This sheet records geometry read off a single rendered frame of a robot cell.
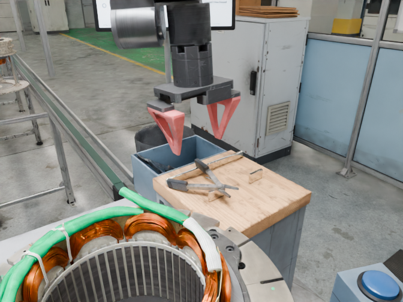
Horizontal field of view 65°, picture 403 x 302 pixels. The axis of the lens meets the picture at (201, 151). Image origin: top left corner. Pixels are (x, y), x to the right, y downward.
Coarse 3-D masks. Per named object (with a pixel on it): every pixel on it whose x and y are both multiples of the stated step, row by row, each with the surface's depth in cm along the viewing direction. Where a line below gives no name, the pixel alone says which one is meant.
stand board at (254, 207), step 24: (192, 168) 60; (216, 168) 60; (240, 168) 60; (264, 168) 60; (168, 192) 53; (192, 192) 52; (240, 192) 52; (264, 192) 52; (288, 192) 52; (216, 216) 47; (240, 216) 47; (264, 216) 47
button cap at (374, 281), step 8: (368, 272) 40; (376, 272) 40; (368, 280) 39; (376, 280) 39; (384, 280) 39; (392, 280) 39; (368, 288) 38; (376, 288) 38; (384, 288) 38; (392, 288) 38; (376, 296) 38; (384, 296) 37; (392, 296) 37
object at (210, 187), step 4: (188, 184) 51; (192, 184) 51; (196, 184) 51; (200, 184) 51; (204, 184) 50; (208, 184) 50; (212, 184) 50; (188, 188) 51; (192, 188) 51; (196, 188) 50; (200, 188) 50; (204, 188) 50; (208, 188) 50; (212, 188) 49; (216, 188) 49
